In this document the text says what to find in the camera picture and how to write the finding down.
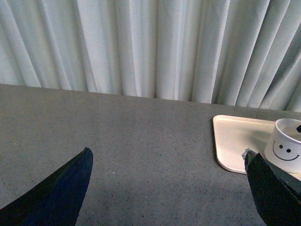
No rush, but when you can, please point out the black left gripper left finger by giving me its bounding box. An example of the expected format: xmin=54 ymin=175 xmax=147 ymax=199
xmin=0 ymin=148 xmax=93 ymax=226

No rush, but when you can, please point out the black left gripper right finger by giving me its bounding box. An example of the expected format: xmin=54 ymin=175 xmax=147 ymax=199
xmin=242 ymin=148 xmax=301 ymax=226

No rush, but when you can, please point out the white smiley mug black handle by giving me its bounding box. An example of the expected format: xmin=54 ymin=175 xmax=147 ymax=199
xmin=264 ymin=118 xmax=301 ymax=174

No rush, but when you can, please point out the beige rectangular plastic tray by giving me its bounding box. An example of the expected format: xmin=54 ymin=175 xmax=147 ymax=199
xmin=213 ymin=115 xmax=275 ymax=174

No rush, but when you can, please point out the white pleated curtain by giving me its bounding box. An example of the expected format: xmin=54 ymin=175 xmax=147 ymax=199
xmin=0 ymin=0 xmax=301 ymax=112

